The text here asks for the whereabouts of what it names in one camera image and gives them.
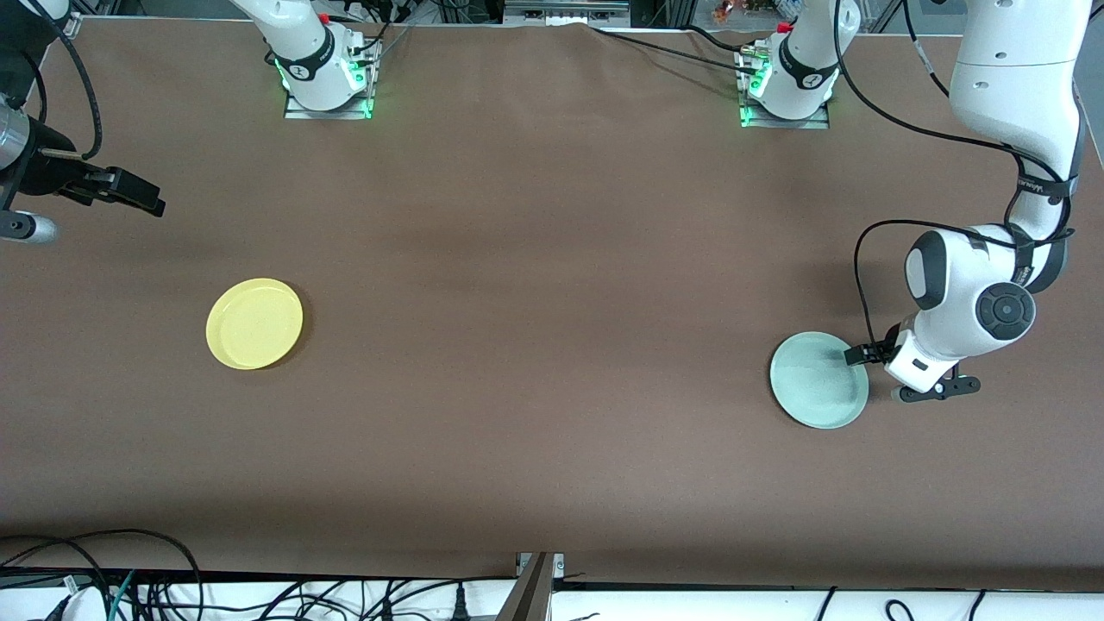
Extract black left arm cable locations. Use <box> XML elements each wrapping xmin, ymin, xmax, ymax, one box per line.
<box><xmin>831</xmin><ymin>34</ymin><xmax>1079</xmax><ymax>348</ymax></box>

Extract black looped cable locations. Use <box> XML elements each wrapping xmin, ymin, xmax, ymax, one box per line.
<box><xmin>0</xmin><ymin>527</ymin><xmax>204</xmax><ymax>621</ymax></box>

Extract aluminium beam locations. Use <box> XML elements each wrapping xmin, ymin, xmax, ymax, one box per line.
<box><xmin>496</xmin><ymin>552</ymin><xmax>567</xmax><ymax>621</ymax></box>

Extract grey metal frame rail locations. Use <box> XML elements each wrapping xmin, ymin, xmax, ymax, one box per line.
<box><xmin>503</xmin><ymin>0</ymin><xmax>632</xmax><ymax>28</ymax></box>

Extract light green plate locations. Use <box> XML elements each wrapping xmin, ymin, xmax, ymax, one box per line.
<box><xmin>769</xmin><ymin>331</ymin><xmax>870</xmax><ymax>430</ymax></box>

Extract colourful small items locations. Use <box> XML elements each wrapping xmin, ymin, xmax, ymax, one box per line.
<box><xmin>712</xmin><ymin>0</ymin><xmax>803</xmax><ymax>23</ymax></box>

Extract brown table cover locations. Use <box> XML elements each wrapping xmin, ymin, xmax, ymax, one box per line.
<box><xmin>0</xmin><ymin>16</ymin><xmax>1104</xmax><ymax>593</ymax></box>

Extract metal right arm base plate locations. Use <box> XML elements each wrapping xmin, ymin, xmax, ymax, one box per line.
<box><xmin>283</xmin><ymin>39</ymin><xmax>380</xmax><ymax>121</ymax></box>

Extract teal cable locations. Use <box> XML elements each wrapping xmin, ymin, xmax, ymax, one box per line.
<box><xmin>107</xmin><ymin>569</ymin><xmax>137</xmax><ymax>621</ymax></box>

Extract yellow plate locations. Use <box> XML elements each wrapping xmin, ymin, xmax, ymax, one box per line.
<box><xmin>205</xmin><ymin>277</ymin><xmax>304</xmax><ymax>371</ymax></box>

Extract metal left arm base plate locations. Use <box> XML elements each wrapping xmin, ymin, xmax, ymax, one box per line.
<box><xmin>737</xmin><ymin>43</ymin><xmax>831</xmax><ymax>130</ymax></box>

